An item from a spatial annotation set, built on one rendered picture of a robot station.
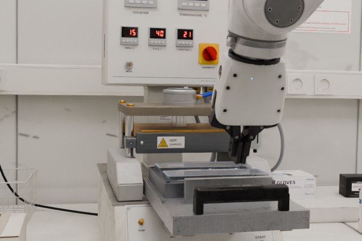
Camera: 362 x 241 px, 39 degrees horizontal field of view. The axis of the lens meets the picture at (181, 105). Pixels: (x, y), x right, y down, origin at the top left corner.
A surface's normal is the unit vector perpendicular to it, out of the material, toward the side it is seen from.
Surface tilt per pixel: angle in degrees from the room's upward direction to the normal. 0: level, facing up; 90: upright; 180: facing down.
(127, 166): 40
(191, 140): 90
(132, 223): 65
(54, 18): 90
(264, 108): 109
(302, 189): 90
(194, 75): 90
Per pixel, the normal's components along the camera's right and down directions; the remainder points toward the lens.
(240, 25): -0.71, 0.23
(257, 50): -0.11, 0.37
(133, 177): 0.16, -0.72
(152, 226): 0.21, -0.37
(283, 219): 0.22, 0.06
